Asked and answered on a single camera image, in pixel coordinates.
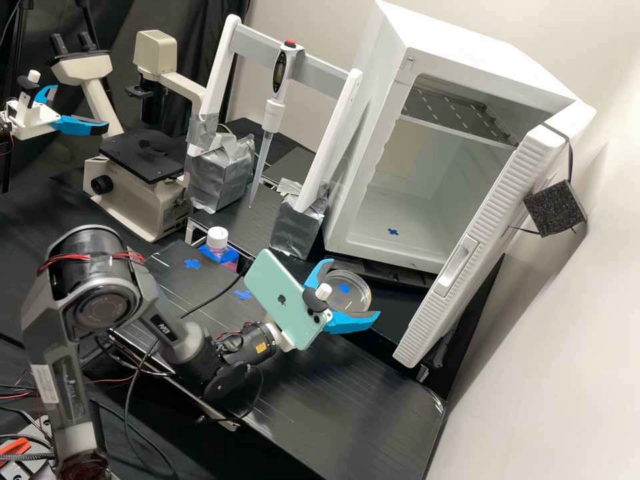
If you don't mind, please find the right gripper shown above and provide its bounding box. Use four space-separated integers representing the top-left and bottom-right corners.
263 258 383 353

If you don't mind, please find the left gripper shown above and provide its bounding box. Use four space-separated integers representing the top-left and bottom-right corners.
5 84 111 141

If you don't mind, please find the petri dish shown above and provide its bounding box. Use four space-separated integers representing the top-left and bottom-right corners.
319 269 374 315

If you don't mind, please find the incubator door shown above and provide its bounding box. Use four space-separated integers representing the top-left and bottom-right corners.
391 101 599 369

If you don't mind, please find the white incubator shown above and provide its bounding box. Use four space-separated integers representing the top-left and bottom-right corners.
321 0 599 277

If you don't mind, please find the blue bottle holder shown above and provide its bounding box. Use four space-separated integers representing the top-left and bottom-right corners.
197 241 242 274

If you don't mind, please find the cream microscope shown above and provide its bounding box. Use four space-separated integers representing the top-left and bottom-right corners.
49 29 194 245

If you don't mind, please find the small bottle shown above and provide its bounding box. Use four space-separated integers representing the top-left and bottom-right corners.
207 225 241 265

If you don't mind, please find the white pipette stand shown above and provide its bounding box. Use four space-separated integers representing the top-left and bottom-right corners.
184 13 364 261

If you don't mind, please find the pipette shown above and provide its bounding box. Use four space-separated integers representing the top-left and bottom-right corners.
247 38 305 209

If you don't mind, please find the right wrist camera phone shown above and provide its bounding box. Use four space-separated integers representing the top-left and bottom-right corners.
243 248 335 351

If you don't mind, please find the black cable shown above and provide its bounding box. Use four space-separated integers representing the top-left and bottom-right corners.
180 269 257 319

